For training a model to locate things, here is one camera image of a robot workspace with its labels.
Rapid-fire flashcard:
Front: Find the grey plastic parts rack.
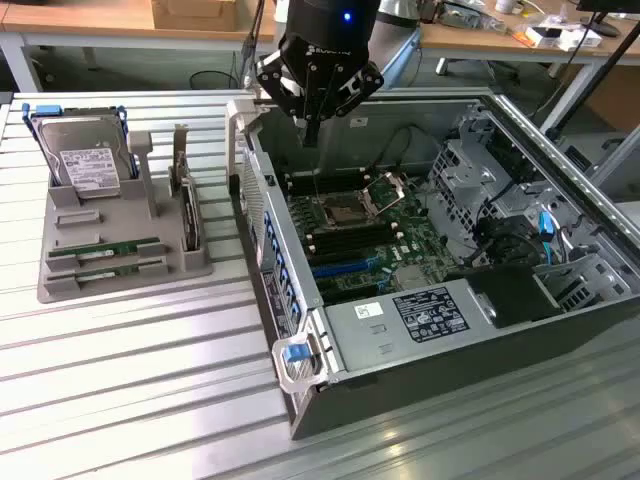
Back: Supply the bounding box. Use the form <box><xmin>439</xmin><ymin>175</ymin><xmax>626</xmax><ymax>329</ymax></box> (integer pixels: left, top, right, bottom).
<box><xmin>37</xmin><ymin>130</ymin><xmax>215</xmax><ymax>305</ymax></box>

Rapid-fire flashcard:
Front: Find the open grey PC case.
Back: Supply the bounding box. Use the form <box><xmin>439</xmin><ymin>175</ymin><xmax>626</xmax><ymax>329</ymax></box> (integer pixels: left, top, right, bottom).
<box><xmin>225</xmin><ymin>92</ymin><xmax>640</xmax><ymax>441</ymax></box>

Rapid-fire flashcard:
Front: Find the black floor cable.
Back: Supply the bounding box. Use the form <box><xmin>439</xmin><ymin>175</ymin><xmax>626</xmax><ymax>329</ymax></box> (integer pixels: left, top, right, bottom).
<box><xmin>189</xmin><ymin>69</ymin><xmax>242</xmax><ymax>92</ymax></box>

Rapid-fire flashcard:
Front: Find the white flat box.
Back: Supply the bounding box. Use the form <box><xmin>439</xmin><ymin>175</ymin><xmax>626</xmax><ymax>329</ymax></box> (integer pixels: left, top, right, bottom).
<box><xmin>524</xmin><ymin>24</ymin><xmax>602</xmax><ymax>52</ymax></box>

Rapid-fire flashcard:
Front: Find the grey metal computer part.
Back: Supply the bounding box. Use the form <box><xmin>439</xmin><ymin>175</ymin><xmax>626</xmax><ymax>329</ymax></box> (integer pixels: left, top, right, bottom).
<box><xmin>442</xmin><ymin>2</ymin><xmax>506</xmax><ymax>31</ymax></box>

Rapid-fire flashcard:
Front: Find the black expansion slot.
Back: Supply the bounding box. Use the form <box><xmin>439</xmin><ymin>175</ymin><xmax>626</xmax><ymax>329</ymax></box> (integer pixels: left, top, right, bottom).
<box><xmin>319</xmin><ymin>280</ymin><xmax>380</xmax><ymax>304</ymax></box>

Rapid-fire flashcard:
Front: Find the blue expansion slot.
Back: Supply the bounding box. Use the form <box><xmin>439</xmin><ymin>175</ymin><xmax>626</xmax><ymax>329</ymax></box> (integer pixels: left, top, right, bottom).
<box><xmin>312</xmin><ymin>257</ymin><xmax>377</xmax><ymax>280</ymax></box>

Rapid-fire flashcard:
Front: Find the grey disk bay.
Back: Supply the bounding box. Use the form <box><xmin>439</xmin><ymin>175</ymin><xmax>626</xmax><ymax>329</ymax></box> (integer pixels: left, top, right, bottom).
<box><xmin>532</xmin><ymin>252</ymin><xmax>632</xmax><ymax>314</ymax></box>

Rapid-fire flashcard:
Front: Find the black tripod pole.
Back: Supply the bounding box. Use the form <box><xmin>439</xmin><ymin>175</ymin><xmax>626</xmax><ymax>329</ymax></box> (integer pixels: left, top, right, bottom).
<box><xmin>544</xmin><ymin>22</ymin><xmax>640</xmax><ymax>144</ymax></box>

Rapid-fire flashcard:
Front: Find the metal socket cover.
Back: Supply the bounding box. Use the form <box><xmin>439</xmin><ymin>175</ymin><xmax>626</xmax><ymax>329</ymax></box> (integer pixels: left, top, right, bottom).
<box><xmin>362</xmin><ymin>170</ymin><xmax>407</xmax><ymax>212</ymax></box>

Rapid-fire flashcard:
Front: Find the cluttered wooden desk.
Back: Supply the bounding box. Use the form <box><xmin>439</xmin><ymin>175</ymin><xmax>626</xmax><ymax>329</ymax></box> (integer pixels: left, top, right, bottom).
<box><xmin>419</xmin><ymin>0</ymin><xmax>640</xmax><ymax>134</ymax></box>

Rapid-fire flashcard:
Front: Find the black plastic air shroud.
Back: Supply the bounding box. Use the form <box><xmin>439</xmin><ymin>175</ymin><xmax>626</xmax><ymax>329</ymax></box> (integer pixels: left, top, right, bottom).
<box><xmin>443</xmin><ymin>263</ymin><xmax>565</xmax><ymax>330</ymax></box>

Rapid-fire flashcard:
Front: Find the grey aluminium frame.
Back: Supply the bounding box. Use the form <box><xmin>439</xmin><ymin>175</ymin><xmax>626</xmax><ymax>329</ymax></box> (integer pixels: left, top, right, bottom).
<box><xmin>589</xmin><ymin>124</ymin><xmax>640</xmax><ymax>204</ymax></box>

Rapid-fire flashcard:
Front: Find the perforated metal drive cage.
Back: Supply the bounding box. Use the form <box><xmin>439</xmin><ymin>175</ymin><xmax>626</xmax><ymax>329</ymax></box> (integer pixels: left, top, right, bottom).
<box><xmin>427</xmin><ymin>112</ymin><xmax>524</xmax><ymax>246</ymax></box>

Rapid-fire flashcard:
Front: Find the green RAM stick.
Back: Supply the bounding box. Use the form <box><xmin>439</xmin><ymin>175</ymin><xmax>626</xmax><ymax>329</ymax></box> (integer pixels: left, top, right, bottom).
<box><xmin>48</xmin><ymin>237</ymin><xmax>162</xmax><ymax>259</ymax></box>
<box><xmin>48</xmin><ymin>262</ymin><xmax>166</xmax><ymax>282</ymax></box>

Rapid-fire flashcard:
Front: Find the black graphics card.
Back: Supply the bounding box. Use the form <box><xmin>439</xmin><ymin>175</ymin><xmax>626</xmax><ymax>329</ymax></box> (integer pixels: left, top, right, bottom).
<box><xmin>167</xmin><ymin>123</ymin><xmax>204</xmax><ymax>254</ymax></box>

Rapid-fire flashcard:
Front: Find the black hanging robot cable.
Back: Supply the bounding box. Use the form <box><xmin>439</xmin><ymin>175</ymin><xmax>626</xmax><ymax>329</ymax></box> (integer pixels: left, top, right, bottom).
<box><xmin>241</xmin><ymin>0</ymin><xmax>267</xmax><ymax>87</ymax></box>

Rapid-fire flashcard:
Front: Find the CPU socket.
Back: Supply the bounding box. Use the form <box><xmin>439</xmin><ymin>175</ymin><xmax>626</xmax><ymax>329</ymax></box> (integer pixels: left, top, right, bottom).
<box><xmin>319</xmin><ymin>192</ymin><xmax>371</xmax><ymax>230</ymax></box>

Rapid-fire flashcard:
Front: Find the silver chipset heatsink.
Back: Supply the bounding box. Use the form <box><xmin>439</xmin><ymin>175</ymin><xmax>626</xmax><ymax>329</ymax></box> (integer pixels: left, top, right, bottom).
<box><xmin>394</xmin><ymin>266</ymin><xmax>427</xmax><ymax>291</ymax></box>

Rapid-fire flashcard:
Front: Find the black monitor stand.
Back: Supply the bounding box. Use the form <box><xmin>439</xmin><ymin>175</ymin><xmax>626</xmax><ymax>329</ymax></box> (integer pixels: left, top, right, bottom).
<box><xmin>574</xmin><ymin>0</ymin><xmax>622</xmax><ymax>37</ymax></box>

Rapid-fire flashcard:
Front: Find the green motherboard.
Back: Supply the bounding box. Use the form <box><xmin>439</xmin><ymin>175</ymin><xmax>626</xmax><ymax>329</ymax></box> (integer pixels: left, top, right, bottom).
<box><xmin>282</xmin><ymin>169</ymin><xmax>464</xmax><ymax>306</ymax></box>

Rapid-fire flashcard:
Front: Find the black RAM slot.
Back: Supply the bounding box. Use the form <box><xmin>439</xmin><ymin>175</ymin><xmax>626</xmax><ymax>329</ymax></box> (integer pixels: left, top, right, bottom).
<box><xmin>305</xmin><ymin>220</ymin><xmax>400</xmax><ymax>241</ymax></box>
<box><xmin>308</xmin><ymin>230</ymin><xmax>405</xmax><ymax>254</ymax></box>
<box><xmin>282</xmin><ymin>168</ymin><xmax>369</xmax><ymax>187</ymax></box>

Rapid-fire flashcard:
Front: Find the thin black wire loop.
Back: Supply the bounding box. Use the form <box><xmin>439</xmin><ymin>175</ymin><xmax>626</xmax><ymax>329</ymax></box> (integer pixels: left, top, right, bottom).
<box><xmin>372</xmin><ymin>124</ymin><xmax>436</xmax><ymax>169</ymax></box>

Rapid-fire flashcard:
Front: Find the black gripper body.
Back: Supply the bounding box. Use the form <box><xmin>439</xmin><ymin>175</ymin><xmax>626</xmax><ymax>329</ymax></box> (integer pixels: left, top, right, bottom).
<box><xmin>278</xmin><ymin>0</ymin><xmax>380</xmax><ymax>121</ymax></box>

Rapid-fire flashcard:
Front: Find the hard disk in blue caddy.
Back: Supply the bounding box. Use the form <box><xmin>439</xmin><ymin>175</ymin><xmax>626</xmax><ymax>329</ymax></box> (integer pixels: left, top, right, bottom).
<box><xmin>22</xmin><ymin>103</ymin><xmax>139</xmax><ymax>200</ymax></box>

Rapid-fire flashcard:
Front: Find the wooden desk with white frame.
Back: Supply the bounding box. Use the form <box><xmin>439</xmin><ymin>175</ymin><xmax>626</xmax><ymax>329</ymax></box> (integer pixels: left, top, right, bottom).
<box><xmin>0</xmin><ymin>0</ymin><xmax>281</xmax><ymax>94</ymax></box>

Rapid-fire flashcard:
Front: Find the small cardboard box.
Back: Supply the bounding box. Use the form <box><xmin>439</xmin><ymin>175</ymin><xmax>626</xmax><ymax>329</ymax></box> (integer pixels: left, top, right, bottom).
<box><xmin>151</xmin><ymin>0</ymin><xmax>237</xmax><ymax>31</ymax></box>

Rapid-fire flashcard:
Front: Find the black wire bundle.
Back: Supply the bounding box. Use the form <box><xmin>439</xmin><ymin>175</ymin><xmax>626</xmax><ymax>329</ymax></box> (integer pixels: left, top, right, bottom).
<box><xmin>459</xmin><ymin>179</ymin><xmax>544</xmax><ymax>266</ymax></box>

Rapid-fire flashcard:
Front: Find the grey power supply unit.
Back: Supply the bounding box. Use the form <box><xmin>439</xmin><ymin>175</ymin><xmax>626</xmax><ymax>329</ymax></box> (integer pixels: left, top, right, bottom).
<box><xmin>323</xmin><ymin>278</ymin><xmax>497</xmax><ymax>375</ymax></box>

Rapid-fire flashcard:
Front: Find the large brown cardboard box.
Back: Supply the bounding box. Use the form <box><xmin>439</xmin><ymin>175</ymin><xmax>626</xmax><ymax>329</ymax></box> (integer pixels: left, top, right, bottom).
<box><xmin>564</xmin><ymin>64</ymin><xmax>640</xmax><ymax>134</ymax></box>

